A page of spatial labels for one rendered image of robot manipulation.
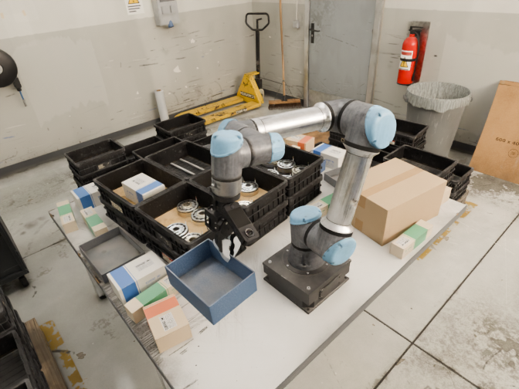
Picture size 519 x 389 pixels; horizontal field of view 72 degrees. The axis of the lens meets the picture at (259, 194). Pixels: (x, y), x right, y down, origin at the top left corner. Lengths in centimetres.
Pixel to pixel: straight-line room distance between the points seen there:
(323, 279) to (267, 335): 29
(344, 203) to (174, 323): 71
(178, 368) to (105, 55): 397
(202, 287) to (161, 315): 40
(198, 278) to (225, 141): 42
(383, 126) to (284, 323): 77
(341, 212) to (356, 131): 26
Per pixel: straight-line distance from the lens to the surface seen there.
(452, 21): 416
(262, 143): 88
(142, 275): 153
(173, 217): 172
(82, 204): 219
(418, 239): 173
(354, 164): 114
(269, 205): 167
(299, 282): 137
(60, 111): 472
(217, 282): 102
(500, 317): 260
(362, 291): 151
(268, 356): 131
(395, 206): 163
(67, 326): 262
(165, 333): 133
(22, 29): 455
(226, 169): 84
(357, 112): 113
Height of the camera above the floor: 181
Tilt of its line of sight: 33 degrees down
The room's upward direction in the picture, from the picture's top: 4 degrees counter-clockwise
